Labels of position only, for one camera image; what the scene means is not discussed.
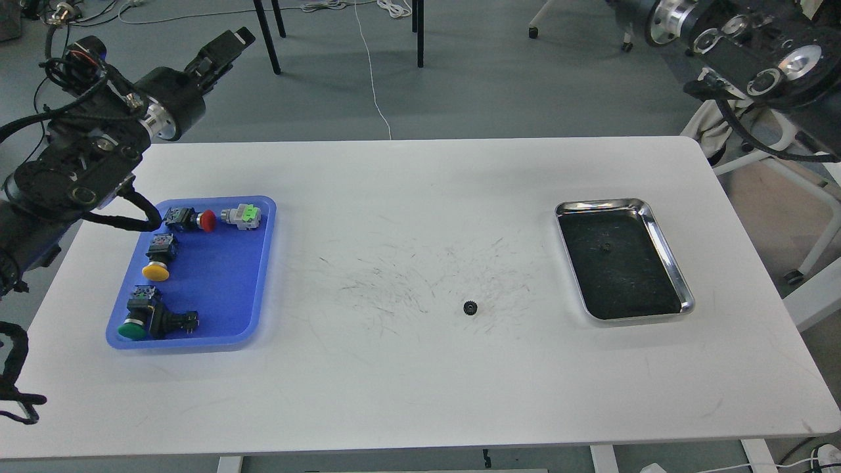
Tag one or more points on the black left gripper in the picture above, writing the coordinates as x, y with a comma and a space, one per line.
176, 98

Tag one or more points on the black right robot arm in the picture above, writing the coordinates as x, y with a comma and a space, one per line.
770, 51

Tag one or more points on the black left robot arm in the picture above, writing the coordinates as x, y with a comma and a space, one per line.
94, 144

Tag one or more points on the blue plastic tray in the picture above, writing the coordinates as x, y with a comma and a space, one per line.
220, 275

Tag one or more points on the silver metal tray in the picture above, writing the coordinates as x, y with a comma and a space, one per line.
640, 279

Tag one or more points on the black table leg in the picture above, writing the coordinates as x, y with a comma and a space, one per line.
266, 34

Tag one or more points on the beige cloth on chair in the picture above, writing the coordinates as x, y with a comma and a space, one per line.
709, 129

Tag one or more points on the grey green switch module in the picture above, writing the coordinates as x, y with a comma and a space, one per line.
245, 217

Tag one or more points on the red push button switch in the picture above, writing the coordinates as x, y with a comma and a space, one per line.
187, 220

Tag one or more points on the yellow push button switch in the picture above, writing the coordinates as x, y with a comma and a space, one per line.
161, 252

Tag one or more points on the black switch block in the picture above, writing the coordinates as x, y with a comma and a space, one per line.
164, 321

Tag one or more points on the green push button switch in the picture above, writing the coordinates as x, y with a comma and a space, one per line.
141, 307

